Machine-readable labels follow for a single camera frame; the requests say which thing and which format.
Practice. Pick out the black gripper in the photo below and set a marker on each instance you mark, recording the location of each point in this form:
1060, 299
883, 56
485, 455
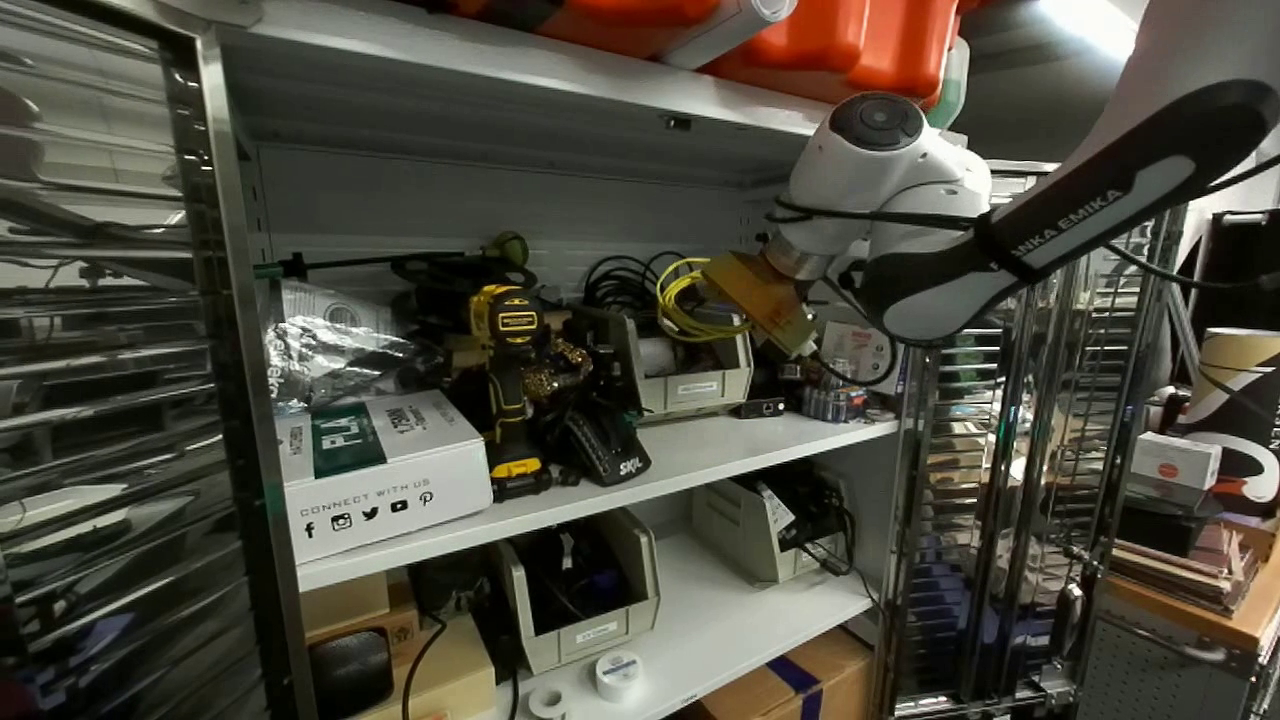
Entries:
762, 357

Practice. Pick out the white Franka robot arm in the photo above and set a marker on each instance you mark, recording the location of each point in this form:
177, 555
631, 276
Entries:
1066, 187

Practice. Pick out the small black electronic box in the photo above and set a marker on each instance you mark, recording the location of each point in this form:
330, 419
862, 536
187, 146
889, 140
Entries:
762, 406

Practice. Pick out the cardboard box with blue tape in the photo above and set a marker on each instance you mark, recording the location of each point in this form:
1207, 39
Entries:
801, 683

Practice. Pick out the orange tool case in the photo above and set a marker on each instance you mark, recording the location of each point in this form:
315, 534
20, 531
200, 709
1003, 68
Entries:
854, 40

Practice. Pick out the white box with green label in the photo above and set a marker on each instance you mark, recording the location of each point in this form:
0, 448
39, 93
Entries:
384, 472

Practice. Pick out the white box with red dot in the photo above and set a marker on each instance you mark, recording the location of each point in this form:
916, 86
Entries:
1179, 462

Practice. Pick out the pack of batteries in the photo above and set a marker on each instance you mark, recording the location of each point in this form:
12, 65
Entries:
834, 400

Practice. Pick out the white metal shelf unit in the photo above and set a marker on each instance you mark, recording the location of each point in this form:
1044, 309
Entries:
747, 447

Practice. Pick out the grey bin with black gear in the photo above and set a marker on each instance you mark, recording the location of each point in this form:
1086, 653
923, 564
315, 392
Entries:
762, 527

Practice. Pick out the black battery charger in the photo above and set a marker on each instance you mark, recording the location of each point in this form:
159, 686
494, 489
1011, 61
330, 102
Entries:
601, 447

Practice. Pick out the yellow black power drill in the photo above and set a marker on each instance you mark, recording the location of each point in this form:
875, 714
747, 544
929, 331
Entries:
504, 375

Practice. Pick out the grey storage bin dark contents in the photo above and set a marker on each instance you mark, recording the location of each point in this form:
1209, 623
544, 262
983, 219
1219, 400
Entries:
584, 592

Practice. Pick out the white rolled tube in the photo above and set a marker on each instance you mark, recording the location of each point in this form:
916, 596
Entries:
720, 27

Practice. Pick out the white tape roll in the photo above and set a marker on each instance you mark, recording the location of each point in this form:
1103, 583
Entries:
617, 673

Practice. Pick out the small solder spool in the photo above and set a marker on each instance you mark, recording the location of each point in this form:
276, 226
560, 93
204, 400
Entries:
544, 700

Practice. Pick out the clear plastic bag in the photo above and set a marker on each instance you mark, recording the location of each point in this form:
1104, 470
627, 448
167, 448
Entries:
325, 355

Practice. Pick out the brown tape roll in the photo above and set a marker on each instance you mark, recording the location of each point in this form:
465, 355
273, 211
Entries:
1242, 360

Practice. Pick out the wooden table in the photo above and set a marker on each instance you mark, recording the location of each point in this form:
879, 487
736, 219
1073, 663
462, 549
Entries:
1200, 613

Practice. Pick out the black rounded device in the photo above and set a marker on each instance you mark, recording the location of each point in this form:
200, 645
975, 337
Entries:
351, 671

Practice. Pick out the dark slatted rack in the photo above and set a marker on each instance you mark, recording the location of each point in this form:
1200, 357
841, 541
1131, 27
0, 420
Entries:
92, 400

